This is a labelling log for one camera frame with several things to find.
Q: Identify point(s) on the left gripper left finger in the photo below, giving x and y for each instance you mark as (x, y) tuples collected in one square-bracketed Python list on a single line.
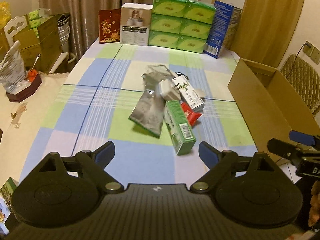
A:
[(93, 164)]

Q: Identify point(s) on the white power adapter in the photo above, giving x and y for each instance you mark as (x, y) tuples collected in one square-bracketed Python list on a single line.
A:
[(168, 91)]

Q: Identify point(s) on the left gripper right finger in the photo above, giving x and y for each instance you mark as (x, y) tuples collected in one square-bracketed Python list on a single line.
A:
[(220, 164)]

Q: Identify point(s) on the green tissue pack stack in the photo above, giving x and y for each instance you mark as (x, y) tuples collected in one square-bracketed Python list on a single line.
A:
[(181, 24)]

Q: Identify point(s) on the quilted chair cover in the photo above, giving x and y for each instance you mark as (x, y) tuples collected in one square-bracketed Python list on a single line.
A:
[(304, 79)]

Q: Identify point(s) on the white plastic spoon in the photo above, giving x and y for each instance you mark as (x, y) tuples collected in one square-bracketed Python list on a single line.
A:
[(200, 93)]

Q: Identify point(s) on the brown cardboard box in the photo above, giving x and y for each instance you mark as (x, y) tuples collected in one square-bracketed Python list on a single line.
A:
[(269, 104)]

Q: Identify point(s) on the yellow plastic bag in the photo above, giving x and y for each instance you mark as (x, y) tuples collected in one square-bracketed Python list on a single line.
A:
[(5, 13)]

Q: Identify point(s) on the white green-print box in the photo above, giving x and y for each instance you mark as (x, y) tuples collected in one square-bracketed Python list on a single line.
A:
[(188, 93)]

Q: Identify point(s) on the silver foil pouch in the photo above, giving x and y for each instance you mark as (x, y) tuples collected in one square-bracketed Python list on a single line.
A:
[(149, 112)]

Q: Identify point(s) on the clear bag with parts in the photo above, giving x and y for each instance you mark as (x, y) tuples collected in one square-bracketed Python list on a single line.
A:
[(154, 74)]

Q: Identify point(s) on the blue milk carton box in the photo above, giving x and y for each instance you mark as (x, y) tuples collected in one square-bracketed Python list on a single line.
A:
[(223, 29)]

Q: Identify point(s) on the red snack packet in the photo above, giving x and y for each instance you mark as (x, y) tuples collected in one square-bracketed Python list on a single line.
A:
[(191, 115)]

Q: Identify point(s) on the wall socket pair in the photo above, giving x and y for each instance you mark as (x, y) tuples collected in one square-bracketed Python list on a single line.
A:
[(312, 52)]

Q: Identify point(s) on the person's right hand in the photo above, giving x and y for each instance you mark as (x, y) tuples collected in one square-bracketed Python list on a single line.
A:
[(314, 202)]

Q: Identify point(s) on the red greeting card box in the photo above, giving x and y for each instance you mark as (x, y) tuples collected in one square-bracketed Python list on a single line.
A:
[(109, 26)]

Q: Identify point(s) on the white product box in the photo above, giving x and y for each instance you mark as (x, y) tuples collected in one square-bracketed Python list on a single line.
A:
[(135, 23)]

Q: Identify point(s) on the green medicine box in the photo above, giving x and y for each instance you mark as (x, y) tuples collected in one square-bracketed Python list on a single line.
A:
[(179, 128)]

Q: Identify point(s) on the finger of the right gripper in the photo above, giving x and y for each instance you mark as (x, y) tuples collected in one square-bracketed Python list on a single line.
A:
[(305, 139), (282, 152)]

